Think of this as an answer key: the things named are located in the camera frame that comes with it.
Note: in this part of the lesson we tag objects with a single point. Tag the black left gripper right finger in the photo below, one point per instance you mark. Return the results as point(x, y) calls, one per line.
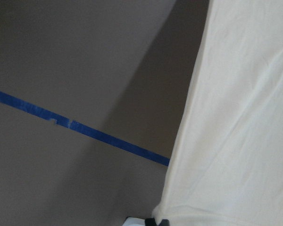
point(164, 222)

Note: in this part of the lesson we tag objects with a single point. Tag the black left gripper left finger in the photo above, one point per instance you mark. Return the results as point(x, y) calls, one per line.
point(150, 222)

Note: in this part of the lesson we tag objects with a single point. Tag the cream long-sleeve printed shirt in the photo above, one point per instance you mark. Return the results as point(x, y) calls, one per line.
point(226, 167)

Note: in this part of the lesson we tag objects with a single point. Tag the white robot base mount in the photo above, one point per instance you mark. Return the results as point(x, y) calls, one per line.
point(131, 221)

